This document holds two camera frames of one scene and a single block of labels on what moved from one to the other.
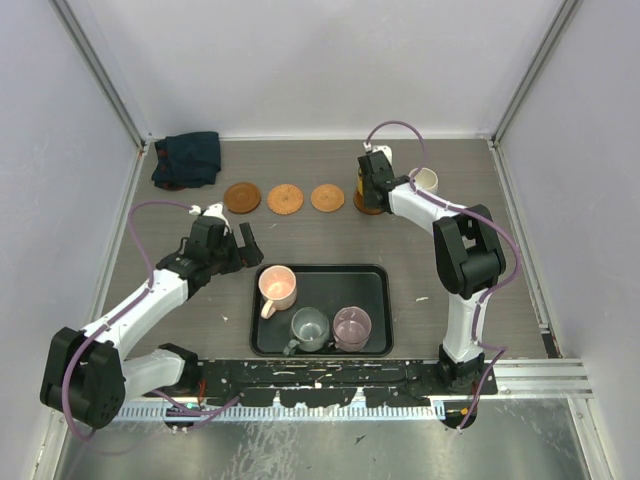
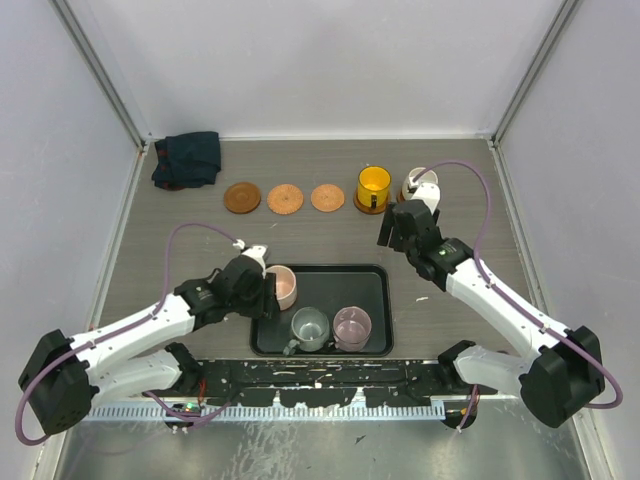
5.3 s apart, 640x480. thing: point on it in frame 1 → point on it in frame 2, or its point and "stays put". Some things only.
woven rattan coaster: (327, 198) stays put
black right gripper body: (366, 189) → (409, 252)
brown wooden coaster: (242, 197) stays put
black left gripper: (248, 255) → (267, 299)
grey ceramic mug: (310, 329) stays put
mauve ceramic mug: (352, 327) stays put
